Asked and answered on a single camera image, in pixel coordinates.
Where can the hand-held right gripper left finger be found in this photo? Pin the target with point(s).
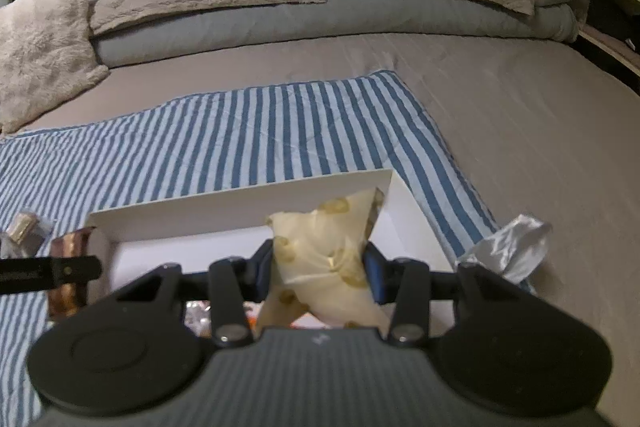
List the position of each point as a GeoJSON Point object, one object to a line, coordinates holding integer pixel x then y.
{"type": "Point", "coordinates": [262, 269]}

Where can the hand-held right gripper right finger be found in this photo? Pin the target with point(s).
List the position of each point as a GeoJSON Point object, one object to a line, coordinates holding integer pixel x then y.
{"type": "Point", "coordinates": [375, 274]}

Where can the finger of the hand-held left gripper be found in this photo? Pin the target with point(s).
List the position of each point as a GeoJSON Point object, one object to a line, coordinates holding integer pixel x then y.
{"type": "Point", "coordinates": [75, 269]}

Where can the shiny brown snack packet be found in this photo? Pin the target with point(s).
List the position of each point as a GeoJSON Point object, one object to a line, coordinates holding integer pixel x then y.
{"type": "Point", "coordinates": [70, 244]}

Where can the pale yellow snack packet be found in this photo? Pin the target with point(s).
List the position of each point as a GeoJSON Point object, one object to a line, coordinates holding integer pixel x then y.
{"type": "Point", "coordinates": [320, 237]}

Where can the white shallow cardboard box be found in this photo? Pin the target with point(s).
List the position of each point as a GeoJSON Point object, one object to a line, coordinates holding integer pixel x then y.
{"type": "Point", "coordinates": [200, 218]}

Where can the clear packet with brown cake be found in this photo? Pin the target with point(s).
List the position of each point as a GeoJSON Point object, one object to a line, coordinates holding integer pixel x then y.
{"type": "Point", "coordinates": [25, 229]}

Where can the blue white striped cloth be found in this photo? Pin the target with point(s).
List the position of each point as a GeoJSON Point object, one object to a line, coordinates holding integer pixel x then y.
{"type": "Point", "coordinates": [250, 132]}

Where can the crumpled silver wrapper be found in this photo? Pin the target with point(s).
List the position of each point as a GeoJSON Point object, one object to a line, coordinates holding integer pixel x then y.
{"type": "Point", "coordinates": [515, 247]}

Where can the fluffy cream cushion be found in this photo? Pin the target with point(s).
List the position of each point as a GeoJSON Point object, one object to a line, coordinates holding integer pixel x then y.
{"type": "Point", "coordinates": [40, 52]}

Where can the folded grey duvet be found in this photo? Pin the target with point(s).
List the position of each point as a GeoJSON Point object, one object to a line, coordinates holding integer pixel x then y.
{"type": "Point", "coordinates": [300, 19]}

